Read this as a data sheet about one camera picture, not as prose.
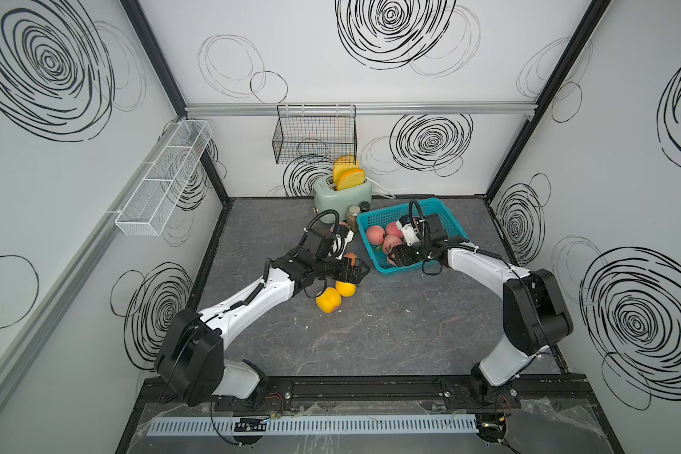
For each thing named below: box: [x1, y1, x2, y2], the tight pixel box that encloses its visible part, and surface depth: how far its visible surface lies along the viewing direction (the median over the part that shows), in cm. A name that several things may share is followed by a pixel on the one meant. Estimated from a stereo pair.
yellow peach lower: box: [315, 286, 342, 315], surface depth 87 cm
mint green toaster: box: [313, 174, 372, 224], surface depth 105 cm
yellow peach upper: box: [335, 280, 357, 297], surface depth 91 cm
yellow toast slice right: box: [336, 168, 367, 192], surface depth 101 cm
